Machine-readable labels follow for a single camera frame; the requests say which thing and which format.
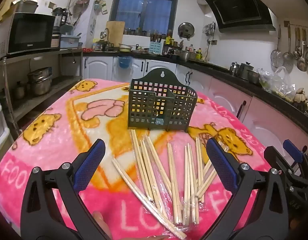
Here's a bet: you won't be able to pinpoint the dull metal teapot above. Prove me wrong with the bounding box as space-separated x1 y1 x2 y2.
13 81 26 100

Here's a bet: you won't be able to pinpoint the hanging kitchen tools bundle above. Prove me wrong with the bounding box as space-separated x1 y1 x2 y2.
205 21 217 37

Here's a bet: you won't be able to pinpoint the black range hood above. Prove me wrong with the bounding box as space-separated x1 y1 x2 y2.
203 0 276 33

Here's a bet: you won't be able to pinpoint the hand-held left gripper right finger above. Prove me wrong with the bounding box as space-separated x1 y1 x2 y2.
206 137 290 240

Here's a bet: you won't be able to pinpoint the blue hanging bin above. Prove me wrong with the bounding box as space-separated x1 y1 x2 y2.
117 56 132 70

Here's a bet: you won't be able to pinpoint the person's left hand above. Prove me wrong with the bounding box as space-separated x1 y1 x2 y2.
92 210 112 240

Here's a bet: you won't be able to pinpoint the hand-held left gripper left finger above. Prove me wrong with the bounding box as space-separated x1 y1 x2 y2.
20 139 106 240

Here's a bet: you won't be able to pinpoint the stacked steel pots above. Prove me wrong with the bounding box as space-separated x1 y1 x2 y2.
27 67 53 96

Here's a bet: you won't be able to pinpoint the wide steel cooking pot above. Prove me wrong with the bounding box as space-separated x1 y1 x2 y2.
180 50 197 62

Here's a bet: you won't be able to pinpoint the row of spice jars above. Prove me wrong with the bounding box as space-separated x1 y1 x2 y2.
124 27 173 37

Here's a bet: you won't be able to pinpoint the bunch of wooden chopsticks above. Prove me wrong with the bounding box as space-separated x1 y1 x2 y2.
111 129 231 239

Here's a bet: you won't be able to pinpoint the white base cabinets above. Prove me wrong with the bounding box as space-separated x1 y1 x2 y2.
82 56 213 94

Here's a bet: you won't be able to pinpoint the metal kitchen shelf rack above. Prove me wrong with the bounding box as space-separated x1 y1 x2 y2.
0 47 84 130

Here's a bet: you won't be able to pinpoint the row of hanging steel utensils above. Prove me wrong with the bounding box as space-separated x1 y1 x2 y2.
270 21 308 72

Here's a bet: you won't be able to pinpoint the blender with dark base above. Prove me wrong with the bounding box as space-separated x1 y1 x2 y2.
52 7 68 34

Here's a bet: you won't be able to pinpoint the chrome sink faucet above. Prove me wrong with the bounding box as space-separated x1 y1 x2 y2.
100 28 110 46

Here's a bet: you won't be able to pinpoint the pink base cabinets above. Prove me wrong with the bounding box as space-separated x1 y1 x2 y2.
209 76 308 165

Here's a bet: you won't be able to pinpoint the black microwave oven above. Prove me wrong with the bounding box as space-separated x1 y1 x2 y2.
7 12 56 55

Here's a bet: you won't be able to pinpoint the pink printed blanket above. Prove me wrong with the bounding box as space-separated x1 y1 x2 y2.
0 78 298 240

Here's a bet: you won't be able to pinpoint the steel pot lid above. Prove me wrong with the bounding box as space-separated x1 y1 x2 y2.
178 22 195 40

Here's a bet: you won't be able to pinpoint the small steel kettle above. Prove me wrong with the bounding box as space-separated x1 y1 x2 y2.
229 62 241 77

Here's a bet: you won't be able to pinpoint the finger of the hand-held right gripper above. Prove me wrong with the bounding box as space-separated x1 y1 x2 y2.
264 140 304 175

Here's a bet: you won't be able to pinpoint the ginger and garlic pile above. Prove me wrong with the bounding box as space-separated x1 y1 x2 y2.
293 87 308 114

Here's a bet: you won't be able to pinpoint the clear plastic bag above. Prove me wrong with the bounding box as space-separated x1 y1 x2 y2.
259 66 296 98

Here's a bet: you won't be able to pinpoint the black countertop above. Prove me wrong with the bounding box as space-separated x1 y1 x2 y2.
82 50 308 133

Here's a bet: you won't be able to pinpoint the steel mixing bowl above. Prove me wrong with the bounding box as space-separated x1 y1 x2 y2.
247 69 260 85

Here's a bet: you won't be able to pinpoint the blue-grey storage box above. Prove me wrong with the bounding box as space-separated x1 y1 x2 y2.
60 35 81 49

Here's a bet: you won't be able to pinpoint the light blue knife block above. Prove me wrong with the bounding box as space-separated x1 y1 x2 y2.
149 41 162 55

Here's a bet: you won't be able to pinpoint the green plastic utensil holder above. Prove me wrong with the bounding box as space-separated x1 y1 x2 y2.
127 69 197 132

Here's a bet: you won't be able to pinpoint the dark framed window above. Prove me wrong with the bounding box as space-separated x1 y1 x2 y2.
109 0 181 37

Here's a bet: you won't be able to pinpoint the wooden cutting board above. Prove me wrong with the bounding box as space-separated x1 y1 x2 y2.
105 21 125 48

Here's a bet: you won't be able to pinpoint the grey plastic container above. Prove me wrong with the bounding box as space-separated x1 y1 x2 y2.
15 0 38 14

